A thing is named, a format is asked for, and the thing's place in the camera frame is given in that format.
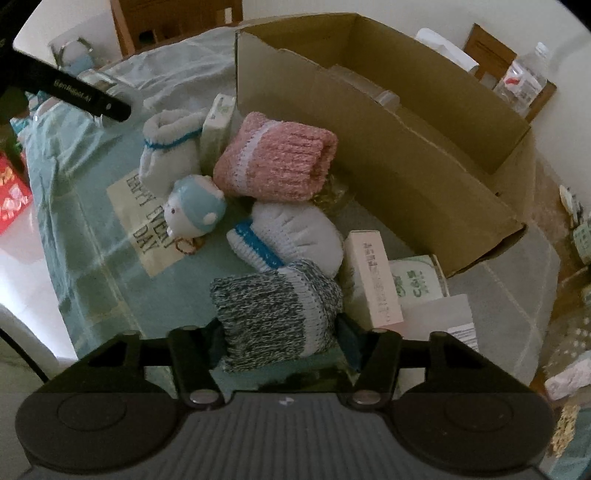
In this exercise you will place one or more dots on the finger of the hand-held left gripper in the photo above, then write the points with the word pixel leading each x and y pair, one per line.
pixel 69 87

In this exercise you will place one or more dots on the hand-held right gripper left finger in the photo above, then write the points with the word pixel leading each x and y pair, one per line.
pixel 213 340

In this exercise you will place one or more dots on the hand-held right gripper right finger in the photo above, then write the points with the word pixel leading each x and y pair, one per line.
pixel 348 342

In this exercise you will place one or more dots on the grey speckled sock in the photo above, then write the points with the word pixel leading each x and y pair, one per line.
pixel 268 314

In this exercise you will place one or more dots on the tall white box pink print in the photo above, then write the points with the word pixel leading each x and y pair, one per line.
pixel 374 277

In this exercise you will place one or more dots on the white box with barcode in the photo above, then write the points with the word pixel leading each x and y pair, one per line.
pixel 438 314

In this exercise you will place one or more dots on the green white tissue pack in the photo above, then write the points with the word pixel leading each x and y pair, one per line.
pixel 418 277

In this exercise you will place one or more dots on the white sock blue cuff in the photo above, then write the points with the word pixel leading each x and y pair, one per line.
pixel 304 235

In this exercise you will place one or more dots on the bear figurine blue hat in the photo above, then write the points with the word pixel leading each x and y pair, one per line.
pixel 198 203

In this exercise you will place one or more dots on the brown cardboard box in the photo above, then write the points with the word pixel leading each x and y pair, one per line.
pixel 415 184

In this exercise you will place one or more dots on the pink sock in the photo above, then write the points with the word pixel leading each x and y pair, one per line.
pixel 277 157

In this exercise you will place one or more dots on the blue green printed cloth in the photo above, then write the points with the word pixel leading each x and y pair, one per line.
pixel 92 161

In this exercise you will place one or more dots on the metal keyring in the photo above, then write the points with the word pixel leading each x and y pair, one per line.
pixel 189 252

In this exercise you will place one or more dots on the wooden chair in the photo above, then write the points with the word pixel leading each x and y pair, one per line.
pixel 485 46
pixel 161 18

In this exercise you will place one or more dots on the white sock thin blue stripe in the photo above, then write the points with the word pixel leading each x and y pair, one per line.
pixel 161 161

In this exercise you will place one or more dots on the red packet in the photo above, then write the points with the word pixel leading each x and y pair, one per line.
pixel 11 198

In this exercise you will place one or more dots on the small green white box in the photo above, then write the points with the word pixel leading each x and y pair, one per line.
pixel 217 120

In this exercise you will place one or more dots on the crumpled white tissue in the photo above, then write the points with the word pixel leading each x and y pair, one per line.
pixel 561 381

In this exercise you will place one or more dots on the gold patterned packet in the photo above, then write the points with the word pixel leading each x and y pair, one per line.
pixel 565 431

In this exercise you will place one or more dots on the small labeled jar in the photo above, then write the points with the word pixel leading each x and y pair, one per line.
pixel 582 240

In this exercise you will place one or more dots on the clear plastic water bottle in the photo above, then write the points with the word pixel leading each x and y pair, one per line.
pixel 526 74

